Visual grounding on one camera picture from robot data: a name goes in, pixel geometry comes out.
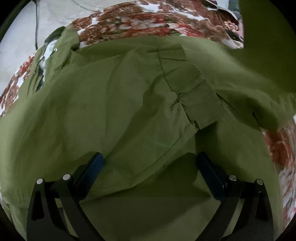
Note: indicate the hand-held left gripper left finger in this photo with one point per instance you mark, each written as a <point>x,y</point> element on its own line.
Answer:
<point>93,166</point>

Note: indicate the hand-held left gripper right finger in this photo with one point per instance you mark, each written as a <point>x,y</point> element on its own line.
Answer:
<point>207,170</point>

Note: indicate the olive green garment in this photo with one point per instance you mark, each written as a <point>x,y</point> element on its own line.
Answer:
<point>129,111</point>

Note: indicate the floral printed blanket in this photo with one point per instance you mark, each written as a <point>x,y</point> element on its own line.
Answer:
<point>152,19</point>

